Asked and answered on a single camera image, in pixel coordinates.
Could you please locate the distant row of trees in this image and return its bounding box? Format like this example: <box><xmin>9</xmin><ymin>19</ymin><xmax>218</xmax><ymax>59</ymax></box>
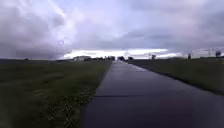
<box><xmin>83</xmin><ymin>49</ymin><xmax>224</xmax><ymax>62</ymax></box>

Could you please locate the pale building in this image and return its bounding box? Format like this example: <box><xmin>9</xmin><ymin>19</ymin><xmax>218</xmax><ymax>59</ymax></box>
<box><xmin>73</xmin><ymin>55</ymin><xmax>92</xmax><ymax>62</ymax></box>

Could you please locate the dark grey paved path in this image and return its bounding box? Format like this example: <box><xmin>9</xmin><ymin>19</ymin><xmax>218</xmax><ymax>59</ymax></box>
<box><xmin>81</xmin><ymin>60</ymin><xmax>224</xmax><ymax>128</ymax></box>

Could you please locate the grass field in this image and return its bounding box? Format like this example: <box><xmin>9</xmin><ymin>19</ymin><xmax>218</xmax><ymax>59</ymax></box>
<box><xmin>127</xmin><ymin>57</ymin><xmax>224</xmax><ymax>95</ymax></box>
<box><xmin>0</xmin><ymin>59</ymin><xmax>114</xmax><ymax>128</ymax></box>

